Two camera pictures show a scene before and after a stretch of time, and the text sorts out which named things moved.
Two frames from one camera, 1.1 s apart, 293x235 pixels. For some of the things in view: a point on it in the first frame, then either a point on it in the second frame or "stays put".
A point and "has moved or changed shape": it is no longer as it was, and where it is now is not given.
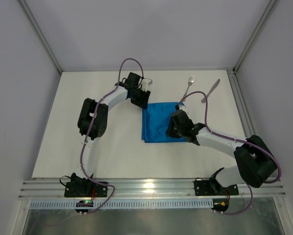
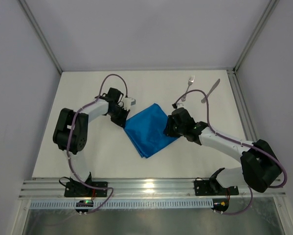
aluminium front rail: x=149 y=189 stays put
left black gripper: x=140 y=98 → x=119 y=115
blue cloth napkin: x=155 y=120 has moved or changed shape
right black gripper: x=174 y=126 stays put
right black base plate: x=210 y=187 stays put
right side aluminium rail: x=240 y=103 stays put
